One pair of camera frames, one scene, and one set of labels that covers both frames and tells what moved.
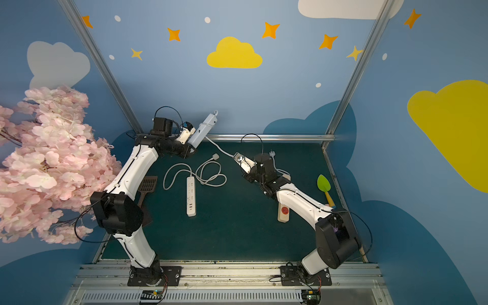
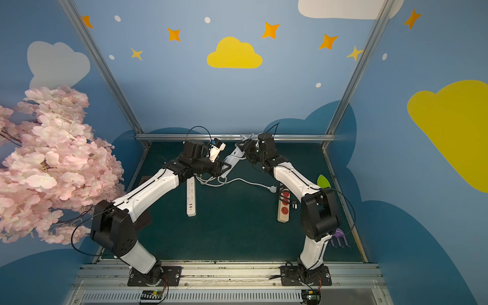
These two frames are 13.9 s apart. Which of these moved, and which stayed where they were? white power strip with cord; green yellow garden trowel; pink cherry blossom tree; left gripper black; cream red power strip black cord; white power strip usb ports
Moved: left gripper black; white power strip with cord
Stayed: pink cherry blossom tree; green yellow garden trowel; cream red power strip black cord; white power strip usb ports
